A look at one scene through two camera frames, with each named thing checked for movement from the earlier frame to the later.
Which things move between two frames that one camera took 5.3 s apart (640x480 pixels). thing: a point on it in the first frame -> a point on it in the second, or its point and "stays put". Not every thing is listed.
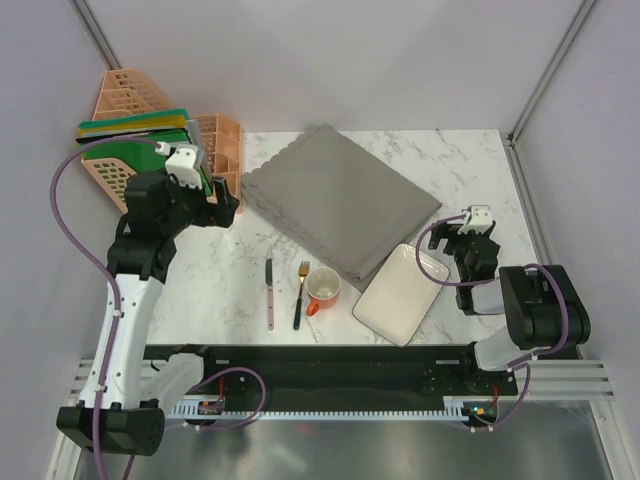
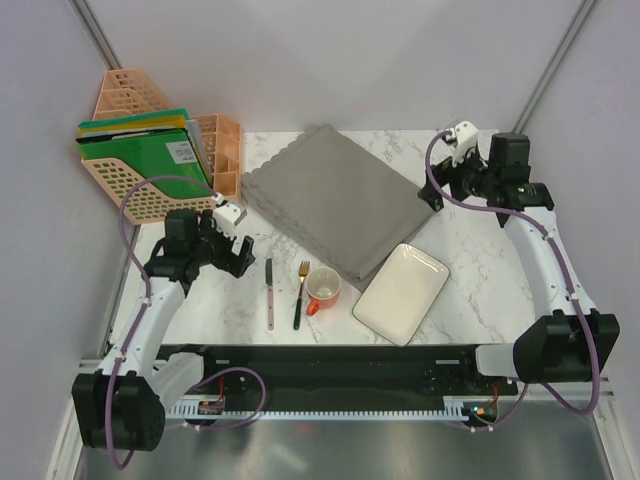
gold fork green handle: [303, 269] stays put
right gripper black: [445, 232] -> [444, 173]
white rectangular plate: [397, 297] stays put
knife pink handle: [270, 291] stays put
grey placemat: [341, 203] stays put
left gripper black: [212, 214] -> [235, 264]
